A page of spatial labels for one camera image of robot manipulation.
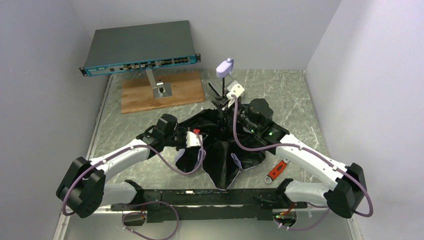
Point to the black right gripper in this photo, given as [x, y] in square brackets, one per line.
[221, 101]

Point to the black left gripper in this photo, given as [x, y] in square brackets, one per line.
[180, 139]

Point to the lilac folding umbrella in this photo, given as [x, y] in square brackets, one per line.
[225, 153]

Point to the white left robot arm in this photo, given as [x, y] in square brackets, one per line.
[85, 187]

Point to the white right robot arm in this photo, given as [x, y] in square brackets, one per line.
[342, 187]

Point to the wooden base board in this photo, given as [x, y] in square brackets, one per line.
[137, 96]

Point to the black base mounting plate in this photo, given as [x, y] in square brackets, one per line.
[209, 204]

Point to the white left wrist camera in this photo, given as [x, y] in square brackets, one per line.
[194, 139]

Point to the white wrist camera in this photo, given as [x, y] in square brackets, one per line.
[236, 90]
[194, 139]

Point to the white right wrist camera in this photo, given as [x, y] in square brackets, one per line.
[236, 90]

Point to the metal stand bracket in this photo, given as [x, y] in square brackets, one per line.
[160, 89]

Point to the red handled adjustable wrench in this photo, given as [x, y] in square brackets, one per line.
[276, 171]

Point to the grey network switch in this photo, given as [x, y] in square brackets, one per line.
[140, 47]

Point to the aluminium rail frame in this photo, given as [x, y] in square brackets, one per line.
[126, 211]

